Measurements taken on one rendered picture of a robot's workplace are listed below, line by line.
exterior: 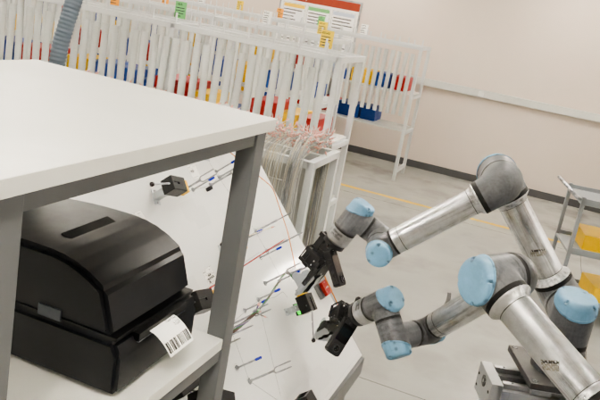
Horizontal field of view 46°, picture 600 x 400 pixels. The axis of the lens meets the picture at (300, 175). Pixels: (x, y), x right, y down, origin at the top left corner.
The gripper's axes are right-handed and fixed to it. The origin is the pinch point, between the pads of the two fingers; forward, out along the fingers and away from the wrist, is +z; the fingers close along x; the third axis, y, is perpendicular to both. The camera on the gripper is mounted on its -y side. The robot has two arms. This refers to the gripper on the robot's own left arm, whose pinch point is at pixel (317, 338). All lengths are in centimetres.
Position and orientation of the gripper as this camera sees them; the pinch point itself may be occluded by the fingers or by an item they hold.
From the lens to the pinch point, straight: 225.4
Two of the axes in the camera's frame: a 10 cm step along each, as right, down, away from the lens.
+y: 2.5, -7.0, 6.7
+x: -7.7, -5.6, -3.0
